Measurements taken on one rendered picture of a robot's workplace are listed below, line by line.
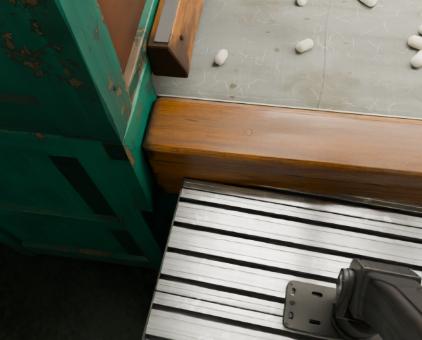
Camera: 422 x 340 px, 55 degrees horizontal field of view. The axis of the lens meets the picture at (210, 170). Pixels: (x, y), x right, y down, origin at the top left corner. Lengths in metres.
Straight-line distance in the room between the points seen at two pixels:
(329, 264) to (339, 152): 0.18
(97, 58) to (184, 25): 0.26
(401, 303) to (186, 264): 0.34
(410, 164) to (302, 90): 0.22
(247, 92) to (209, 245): 0.27
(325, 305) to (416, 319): 0.26
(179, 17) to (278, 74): 0.20
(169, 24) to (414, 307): 0.50
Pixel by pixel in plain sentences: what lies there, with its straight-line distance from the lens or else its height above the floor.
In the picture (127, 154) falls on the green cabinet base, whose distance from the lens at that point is 0.59.
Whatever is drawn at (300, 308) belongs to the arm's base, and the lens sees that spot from 0.65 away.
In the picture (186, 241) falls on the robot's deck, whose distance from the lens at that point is 0.67.
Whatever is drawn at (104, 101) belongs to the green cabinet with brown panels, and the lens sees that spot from 0.49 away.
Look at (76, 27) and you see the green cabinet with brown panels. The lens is 0.42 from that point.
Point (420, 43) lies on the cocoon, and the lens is 0.84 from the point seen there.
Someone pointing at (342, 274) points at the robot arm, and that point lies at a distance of 0.55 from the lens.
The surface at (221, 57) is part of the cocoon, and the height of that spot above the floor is 0.76.
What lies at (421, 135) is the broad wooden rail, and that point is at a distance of 0.71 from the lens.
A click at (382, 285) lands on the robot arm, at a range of 0.49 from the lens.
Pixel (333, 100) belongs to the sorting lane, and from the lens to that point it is 0.73.
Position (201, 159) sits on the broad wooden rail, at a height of 0.75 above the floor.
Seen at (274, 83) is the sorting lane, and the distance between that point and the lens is 0.74.
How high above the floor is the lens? 1.31
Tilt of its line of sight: 63 degrees down
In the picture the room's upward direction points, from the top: 5 degrees counter-clockwise
